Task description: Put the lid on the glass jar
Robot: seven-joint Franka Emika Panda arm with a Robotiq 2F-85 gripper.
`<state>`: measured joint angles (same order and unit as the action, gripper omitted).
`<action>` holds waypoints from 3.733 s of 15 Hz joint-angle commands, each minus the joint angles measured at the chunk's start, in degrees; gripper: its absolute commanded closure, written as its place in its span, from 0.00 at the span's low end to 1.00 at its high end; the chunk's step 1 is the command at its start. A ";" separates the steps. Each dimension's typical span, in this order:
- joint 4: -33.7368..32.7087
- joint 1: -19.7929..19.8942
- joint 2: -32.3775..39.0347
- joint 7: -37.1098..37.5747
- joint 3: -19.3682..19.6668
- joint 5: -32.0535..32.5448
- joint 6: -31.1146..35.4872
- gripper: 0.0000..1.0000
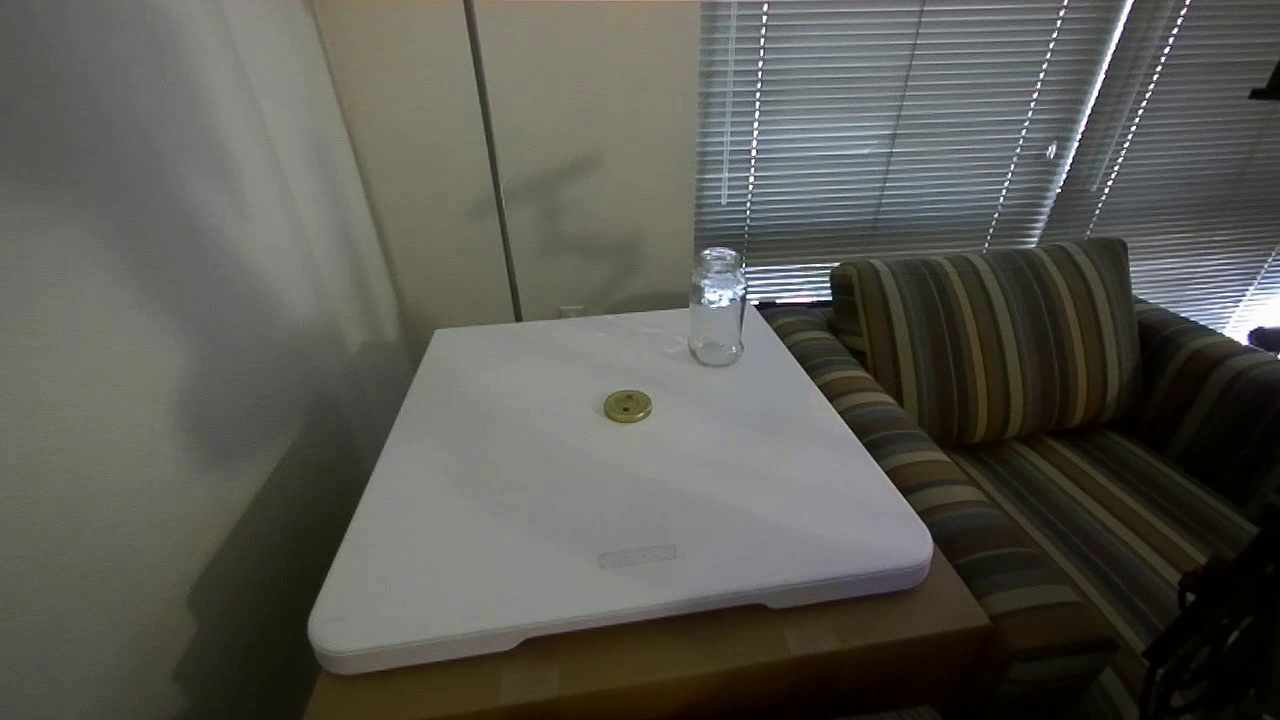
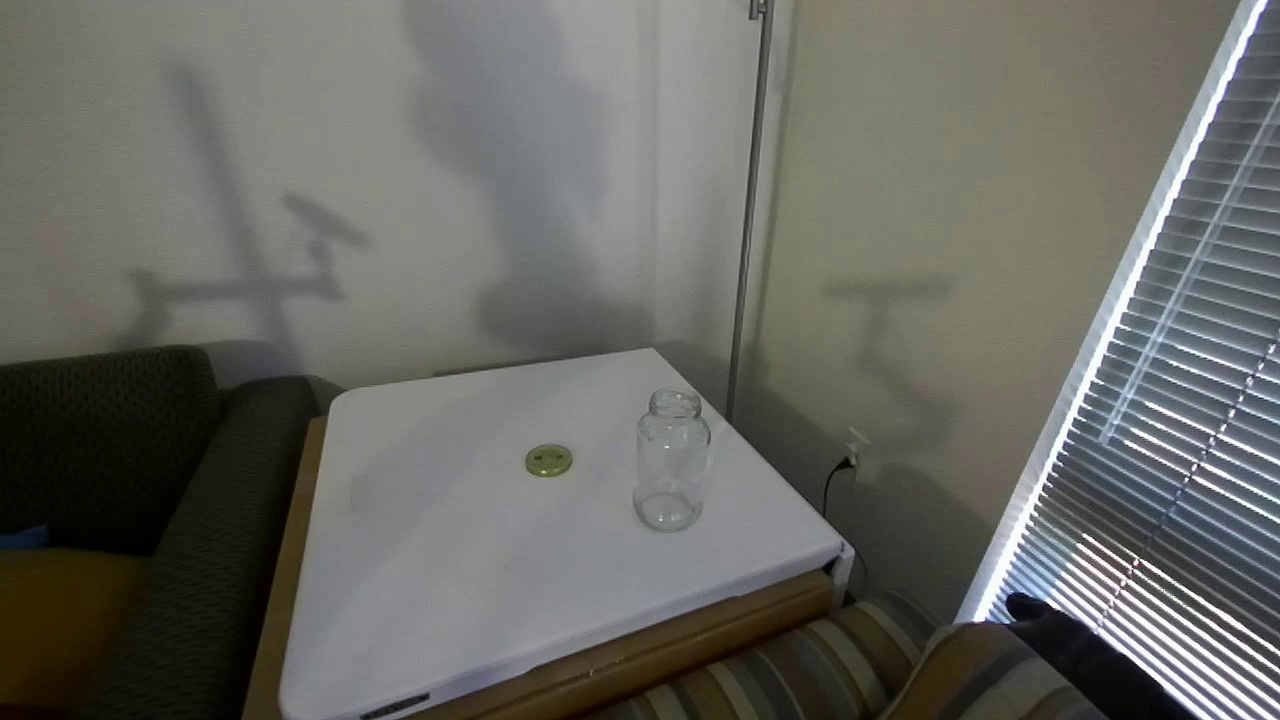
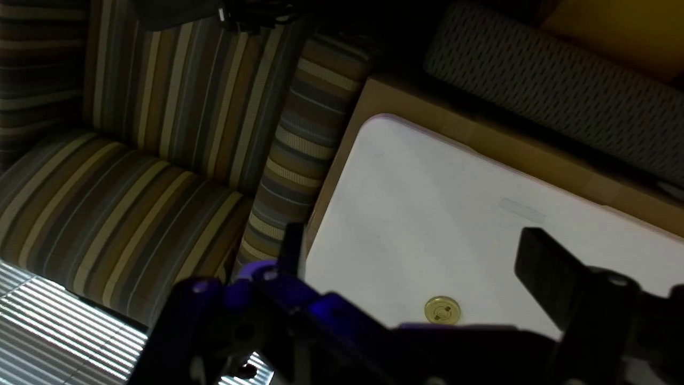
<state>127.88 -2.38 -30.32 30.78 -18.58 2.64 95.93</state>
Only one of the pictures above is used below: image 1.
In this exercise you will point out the gold metal jar lid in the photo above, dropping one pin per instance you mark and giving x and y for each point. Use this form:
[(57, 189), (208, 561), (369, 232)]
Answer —
[(625, 407)]

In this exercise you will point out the clear glass jar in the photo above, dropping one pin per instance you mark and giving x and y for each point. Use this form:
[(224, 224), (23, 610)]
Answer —
[(718, 315)]

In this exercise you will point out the white plastic board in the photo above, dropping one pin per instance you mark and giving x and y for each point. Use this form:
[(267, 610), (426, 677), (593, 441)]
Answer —
[(602, 523)]

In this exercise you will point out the brown wooden table base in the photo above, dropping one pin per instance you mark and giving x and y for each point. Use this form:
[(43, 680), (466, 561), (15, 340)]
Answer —
[(746, 662)]

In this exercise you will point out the white window blinds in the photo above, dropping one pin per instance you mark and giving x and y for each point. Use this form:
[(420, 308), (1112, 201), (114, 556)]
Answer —
[(894, 123), (1202, 146)]

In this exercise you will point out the striped sofa cushion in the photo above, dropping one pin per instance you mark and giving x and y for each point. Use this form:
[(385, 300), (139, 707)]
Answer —
[(992, 332)]

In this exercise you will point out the striped fabric sofa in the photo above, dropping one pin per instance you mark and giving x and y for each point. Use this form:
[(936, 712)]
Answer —
[(1094, 523)]

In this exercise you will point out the black frame object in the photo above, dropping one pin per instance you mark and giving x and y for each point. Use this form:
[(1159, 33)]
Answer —
[(1225, 632)]

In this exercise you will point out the small black wall object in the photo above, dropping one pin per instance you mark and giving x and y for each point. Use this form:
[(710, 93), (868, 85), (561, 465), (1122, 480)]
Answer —
[(1265, 80)]

